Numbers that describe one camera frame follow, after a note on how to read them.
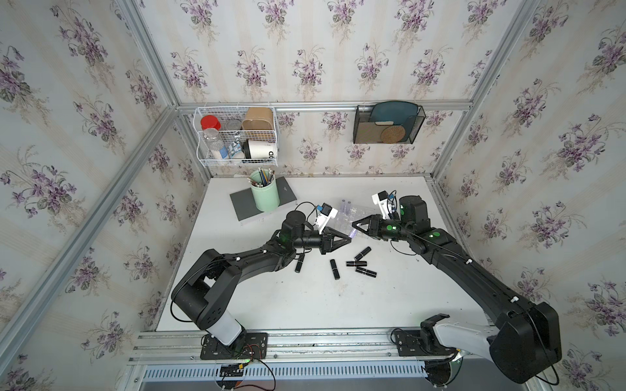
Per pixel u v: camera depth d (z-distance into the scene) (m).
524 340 0.39
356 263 0.89
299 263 0.90
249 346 0.72
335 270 0.88
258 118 0.88
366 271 0.88
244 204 1.04
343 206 1.01
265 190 0.91
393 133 0.98
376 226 0.66
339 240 0.75
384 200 0.72
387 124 0.93
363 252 0.93
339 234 0.76
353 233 0.75
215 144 0.90
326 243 0.70
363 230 0.72
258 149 0.94
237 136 0.93
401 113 0.95
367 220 0.70
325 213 0.71
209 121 0.91
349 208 1.01
